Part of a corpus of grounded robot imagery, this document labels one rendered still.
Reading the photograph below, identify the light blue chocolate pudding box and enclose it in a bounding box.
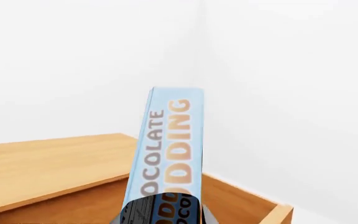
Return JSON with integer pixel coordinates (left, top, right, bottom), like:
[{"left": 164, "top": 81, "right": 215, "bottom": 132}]
[{"left": 122, "top": 86, "right": 205, "bottom": 224}]

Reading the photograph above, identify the light wooden cabinet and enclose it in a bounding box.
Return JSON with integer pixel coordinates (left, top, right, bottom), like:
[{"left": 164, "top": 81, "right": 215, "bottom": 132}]
[{"left": 0, "top": 133, "right": 140, "bottom": 224}]

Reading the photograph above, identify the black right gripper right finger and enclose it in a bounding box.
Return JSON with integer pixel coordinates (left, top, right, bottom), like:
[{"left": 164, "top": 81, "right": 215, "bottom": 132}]
[{"left": 201, "top": 202, "right": 219, "bottom": 224}]

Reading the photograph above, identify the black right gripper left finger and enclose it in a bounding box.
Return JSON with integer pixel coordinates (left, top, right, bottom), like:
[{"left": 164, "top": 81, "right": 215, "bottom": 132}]
[{"left": 117, "top": 191, "right": 202, "bottom": 224}]

